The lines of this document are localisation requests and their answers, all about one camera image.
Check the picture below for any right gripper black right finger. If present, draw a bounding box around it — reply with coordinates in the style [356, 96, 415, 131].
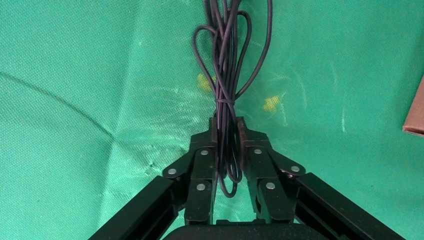
[235, 116, 407, 240]

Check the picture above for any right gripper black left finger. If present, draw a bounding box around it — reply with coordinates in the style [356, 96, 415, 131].
[87, 117, 220, 240]

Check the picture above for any black data cable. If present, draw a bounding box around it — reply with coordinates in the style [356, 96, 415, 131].
[192, 0, 273, 199]

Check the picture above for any open brown cardboard box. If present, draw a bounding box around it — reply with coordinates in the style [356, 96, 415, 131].
[402, 75, 424, 138]

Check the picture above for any green table cloth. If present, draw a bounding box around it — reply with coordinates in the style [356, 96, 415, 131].
[0, 0, 424, 240]

